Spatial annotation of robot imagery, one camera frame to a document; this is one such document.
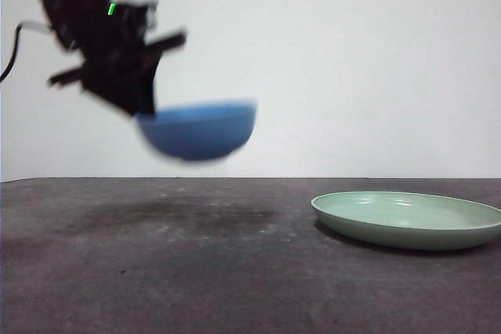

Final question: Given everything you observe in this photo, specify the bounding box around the blue ribbed bowl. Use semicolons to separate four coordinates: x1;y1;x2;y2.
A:
135;98;259;163

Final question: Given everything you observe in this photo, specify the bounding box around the pale green plate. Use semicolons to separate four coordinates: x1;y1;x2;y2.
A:
311;191;501;252

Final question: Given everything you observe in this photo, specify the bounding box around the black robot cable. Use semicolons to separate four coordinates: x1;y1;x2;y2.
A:
0;23;23;84

